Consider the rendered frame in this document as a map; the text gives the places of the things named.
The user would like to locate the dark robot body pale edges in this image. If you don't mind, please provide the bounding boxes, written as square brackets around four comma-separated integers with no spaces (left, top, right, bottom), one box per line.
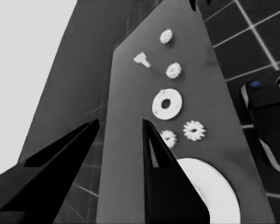
[241,68,280,175]

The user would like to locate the small white T-shaped piece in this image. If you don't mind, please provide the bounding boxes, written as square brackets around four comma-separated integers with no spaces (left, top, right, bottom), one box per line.
[133,51,152,69]

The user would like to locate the large thick white disc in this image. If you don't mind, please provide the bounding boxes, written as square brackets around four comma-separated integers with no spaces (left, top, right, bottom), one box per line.
[176,157,242,224]

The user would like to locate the white toothed gear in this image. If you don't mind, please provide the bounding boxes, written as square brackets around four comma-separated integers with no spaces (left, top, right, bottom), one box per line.
[159,28,174,45]
[160,130,178,149]
[182,119,207,142]
[164,62,183,79]

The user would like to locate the white round pinned carrier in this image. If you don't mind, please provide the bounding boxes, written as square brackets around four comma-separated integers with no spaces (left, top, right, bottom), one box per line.
[151,88,184,121]

